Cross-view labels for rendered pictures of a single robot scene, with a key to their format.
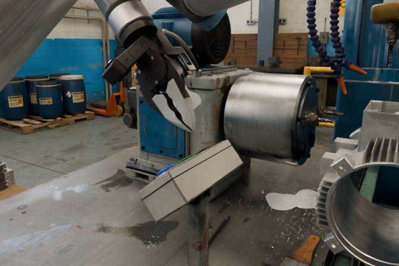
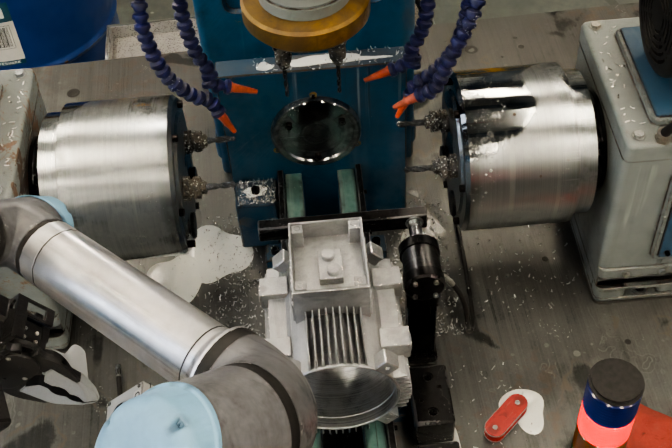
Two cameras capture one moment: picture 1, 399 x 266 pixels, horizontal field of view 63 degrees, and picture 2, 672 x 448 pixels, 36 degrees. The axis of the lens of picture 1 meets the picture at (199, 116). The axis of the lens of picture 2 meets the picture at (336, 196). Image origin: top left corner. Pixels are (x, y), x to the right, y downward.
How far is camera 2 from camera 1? 0.98 m
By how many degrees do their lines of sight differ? 45
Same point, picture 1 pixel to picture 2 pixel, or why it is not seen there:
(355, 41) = not seen: outside the picture
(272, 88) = (120, 173)
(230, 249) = not seen: hidden behind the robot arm
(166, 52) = (20, 336)
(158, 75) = (27, 372)
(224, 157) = not seen: hidden behind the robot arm
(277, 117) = (149, 223)
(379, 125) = (312, 301)
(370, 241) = (326, 392)
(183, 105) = (80, 389)
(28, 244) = not seen: outside the picture
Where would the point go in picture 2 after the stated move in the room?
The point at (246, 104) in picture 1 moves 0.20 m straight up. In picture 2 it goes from (87, 214) to (52, 112)
